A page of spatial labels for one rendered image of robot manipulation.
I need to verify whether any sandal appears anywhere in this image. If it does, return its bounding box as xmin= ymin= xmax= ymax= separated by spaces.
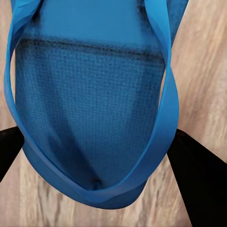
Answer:
xmin=4 ymin=0 xmax=189 ymax=210

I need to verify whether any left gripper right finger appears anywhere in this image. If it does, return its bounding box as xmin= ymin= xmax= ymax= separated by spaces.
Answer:
xmin=167 ymin=128 xmax=227 ymax=227

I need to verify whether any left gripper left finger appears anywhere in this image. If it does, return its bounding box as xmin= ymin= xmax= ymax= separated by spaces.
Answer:
xmin=0 ymin=127 xmax=25 ymax=182

